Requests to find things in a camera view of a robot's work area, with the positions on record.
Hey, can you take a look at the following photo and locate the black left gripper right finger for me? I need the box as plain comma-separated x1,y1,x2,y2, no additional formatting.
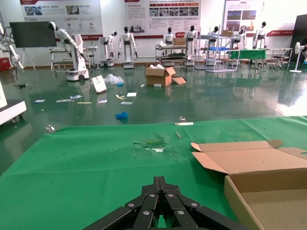
160,176,250,230

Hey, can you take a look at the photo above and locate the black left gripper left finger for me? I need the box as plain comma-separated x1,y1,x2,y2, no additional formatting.
83,176,161,230

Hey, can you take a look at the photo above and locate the open brown cardboard box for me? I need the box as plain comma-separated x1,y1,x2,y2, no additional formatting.
191,140,307,230

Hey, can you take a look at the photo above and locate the large open cardboard carton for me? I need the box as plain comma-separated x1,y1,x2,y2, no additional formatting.
144,64,177,87

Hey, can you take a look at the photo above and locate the white red carton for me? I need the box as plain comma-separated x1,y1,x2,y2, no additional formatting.
90,74,107,93

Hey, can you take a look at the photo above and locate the clear plastic bag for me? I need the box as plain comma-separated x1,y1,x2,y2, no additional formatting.
103,73,125,85

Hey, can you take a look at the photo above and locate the metal shelf cart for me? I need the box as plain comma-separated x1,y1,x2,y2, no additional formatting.
155,44,189,67

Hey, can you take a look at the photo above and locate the white metal rack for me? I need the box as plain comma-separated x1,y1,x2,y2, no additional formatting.
194,31,241,73

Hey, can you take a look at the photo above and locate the white machine base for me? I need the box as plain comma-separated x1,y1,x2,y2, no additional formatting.
0,81,27,126

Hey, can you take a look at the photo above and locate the white leaning mobile robot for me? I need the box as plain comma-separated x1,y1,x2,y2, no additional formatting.
47,21,90,81

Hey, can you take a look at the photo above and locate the green covered table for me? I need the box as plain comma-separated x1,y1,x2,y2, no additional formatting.
227,49,267,60

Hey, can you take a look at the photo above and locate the white humanoid robot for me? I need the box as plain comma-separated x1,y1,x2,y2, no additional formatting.
99,30,118,68
163,27,176,46
118,26,139,69
184,25,199,67
234,28,248,50
205,26,220,48
253,21,268,50

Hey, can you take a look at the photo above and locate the black round stool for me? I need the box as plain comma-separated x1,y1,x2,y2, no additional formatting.
272,55,283,69

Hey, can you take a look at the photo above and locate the red cabinet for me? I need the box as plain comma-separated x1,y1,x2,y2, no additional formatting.
0,57,12,72

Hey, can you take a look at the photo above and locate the black screen on stand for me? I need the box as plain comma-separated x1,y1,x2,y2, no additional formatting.
9,21,58,70

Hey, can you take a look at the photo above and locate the metal frame table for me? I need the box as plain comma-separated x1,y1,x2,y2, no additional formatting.
266,47,294,69
49,45,99,72

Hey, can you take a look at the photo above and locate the white red wall poster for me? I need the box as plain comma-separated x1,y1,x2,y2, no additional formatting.
20,0,104,36
224,0,296,37
124,0,201,39

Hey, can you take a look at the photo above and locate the white pedestal fan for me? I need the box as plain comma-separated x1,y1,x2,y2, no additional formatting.
289,42,303,73

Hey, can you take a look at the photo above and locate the black wall panel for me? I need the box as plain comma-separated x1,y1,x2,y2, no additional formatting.
290,14,307,57

